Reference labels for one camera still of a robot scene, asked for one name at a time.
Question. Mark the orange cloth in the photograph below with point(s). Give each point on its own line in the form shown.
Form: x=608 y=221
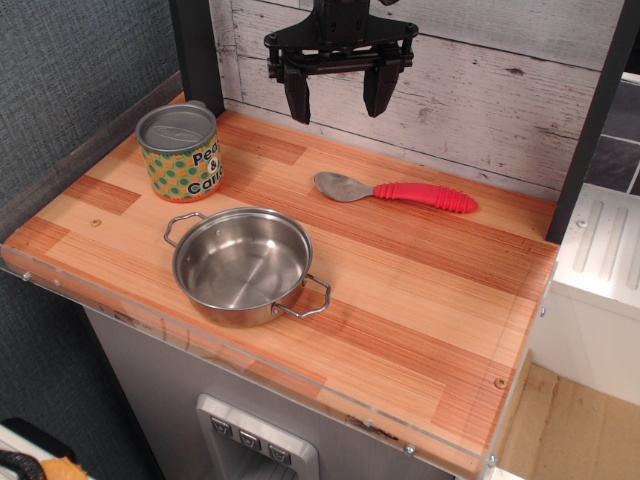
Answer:
x=62 y=469

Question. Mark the dark grey right post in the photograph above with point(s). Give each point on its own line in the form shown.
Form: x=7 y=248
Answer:
x=613 y=68

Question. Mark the peas and carrots toy can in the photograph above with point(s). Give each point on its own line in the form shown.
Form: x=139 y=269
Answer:
x=180 y=146

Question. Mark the white toy sink unit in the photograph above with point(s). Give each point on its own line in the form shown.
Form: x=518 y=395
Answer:
x=588 y=327

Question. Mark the grey toy fridge front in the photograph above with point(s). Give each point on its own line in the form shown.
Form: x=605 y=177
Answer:
x=162 y=384

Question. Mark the dark grey left post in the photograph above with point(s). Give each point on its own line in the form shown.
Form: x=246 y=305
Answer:
x=197 y=54

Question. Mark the silver dispenser panel with buttons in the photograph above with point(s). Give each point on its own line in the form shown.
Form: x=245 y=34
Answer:
x=243 y=446

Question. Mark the metal spoon with red handle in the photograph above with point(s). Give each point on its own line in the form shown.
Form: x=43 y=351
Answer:
x=342 y=188

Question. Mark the dark grey post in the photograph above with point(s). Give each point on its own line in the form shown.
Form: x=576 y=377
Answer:
x=613 y=68
x=197 y=54

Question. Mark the clear acrylic edge guard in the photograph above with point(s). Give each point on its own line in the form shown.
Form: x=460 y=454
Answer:
x=419 y=349

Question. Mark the stainless steel pot with handles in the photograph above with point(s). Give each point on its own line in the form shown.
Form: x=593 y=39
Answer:
x=245 y=267

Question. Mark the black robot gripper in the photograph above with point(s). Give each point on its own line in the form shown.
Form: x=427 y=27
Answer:
x=340 y=37

